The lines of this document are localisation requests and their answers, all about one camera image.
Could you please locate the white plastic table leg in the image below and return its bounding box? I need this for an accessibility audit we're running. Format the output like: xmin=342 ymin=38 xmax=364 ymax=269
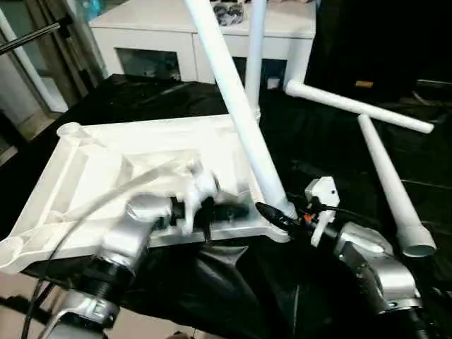
xmin=284 ymin=78 xmax=436 ymax=136
xmin=184 ymin=0 xmax=299 ymax=221
xmin=357 ymin=112 xmax=438 ymax=258
xmin=243 ymin=0 xmax=268 ymax=122

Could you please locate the white plastic table top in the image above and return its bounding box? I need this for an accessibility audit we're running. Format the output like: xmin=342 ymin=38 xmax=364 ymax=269
xmin=0 ymin=115 xmax=292 ymax=276

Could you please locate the black plastic mat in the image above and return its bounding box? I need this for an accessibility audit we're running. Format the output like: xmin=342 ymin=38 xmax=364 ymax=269
xmin=0 ymin=71 xmax=452 ymax=339

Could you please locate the white cabinet with glass doors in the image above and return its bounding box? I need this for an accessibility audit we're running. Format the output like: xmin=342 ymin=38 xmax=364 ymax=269
xmin=88 ymin=0 xmax=317 ymax=89

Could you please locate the black flat device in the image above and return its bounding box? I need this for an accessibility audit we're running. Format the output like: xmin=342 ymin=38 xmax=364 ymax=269
xmin=415 ymin=79 xmax=452 ymax=96

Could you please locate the black tall cabinet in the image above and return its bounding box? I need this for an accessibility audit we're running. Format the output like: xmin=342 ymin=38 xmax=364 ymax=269
xmin=305 ymin=0 xmax=452 ymax=100

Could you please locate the grey bundle on cabinet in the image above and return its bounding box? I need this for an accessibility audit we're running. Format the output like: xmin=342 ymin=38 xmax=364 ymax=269
xmin=213 ymin=1 xmax=246 ymax=27

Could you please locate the grey curtain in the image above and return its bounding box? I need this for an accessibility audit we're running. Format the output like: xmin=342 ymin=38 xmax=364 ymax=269
xmin=25 ymin=0 xmax=105 ymax=89

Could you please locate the grey metal pole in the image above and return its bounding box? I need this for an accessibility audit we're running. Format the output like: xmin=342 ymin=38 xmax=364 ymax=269
xmin=0 ymin=21 xmax=71 ymax=57

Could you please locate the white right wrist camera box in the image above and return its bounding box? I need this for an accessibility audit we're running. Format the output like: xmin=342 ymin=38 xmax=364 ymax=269
xmin=303 ymin=176 xmax=340 ymax=248

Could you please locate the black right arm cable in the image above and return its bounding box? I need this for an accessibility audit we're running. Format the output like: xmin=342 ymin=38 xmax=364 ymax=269
xmin=311 ymin=199 xmax=396 ymax=244

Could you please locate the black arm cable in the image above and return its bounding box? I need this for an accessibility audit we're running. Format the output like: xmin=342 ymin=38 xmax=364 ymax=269
xmin=20 ymin=161 xmax=195 ymax=339
xmin=311 ymin=199 xmax=396 ymax=244

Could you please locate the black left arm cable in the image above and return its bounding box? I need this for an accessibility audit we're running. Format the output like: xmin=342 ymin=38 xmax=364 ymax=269
xmin=20 ymin=161 xmax=195 ymax=339

